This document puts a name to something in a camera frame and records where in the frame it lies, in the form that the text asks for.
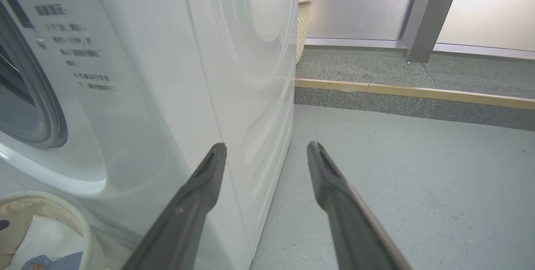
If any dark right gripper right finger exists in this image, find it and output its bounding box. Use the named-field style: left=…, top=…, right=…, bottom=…
left=307, top=141, right=412, bottom=270

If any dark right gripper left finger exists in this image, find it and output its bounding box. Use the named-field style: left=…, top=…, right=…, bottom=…
left=134, top=143, right=227, bottom=270

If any cream woven basket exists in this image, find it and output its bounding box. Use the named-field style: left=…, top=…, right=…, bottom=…
left=296, top=0, right=314, bottom=64

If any wooden edge strip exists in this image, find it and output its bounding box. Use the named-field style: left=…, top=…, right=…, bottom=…
left=295, top=79, right=535, bottom=110

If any white cloth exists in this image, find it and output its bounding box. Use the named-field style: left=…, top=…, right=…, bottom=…
left=8, top=216, right=84, bottom=270

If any blue bear-print garment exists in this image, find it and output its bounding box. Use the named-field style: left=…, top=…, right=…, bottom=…
left=21, top=252, right=84, bottom=270

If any white front-load washing machine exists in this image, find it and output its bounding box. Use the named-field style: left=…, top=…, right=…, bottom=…
left=0, top=0, right=300, bottom=270

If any cream canvas laundry basket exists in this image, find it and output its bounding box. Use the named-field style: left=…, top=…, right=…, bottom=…
left=0, top=191, right=105, bottom=270

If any grey window frame pillar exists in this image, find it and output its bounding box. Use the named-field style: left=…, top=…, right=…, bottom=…
left=403, top=0, right=465, bottom=62

